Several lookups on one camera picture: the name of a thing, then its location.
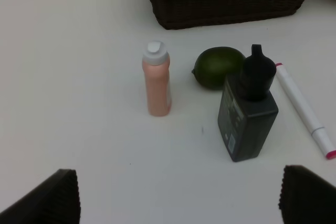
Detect white marker pink caps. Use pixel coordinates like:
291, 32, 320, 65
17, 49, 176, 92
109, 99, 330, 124
276, 63, 335, 160

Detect pink bottle white cap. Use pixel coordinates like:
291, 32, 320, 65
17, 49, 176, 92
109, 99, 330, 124
142, 40, 172, 116

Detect dark green lime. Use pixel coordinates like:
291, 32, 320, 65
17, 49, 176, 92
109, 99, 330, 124
192, 47, 245, 90

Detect dark green pump bottle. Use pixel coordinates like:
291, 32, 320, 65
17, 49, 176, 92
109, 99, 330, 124
217, 44, 279, 162

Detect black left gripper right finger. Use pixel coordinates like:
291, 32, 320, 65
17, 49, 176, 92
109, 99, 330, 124
278, 165, 335, 223

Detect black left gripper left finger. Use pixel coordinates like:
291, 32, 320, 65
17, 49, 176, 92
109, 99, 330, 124
1, 169, 81, 223

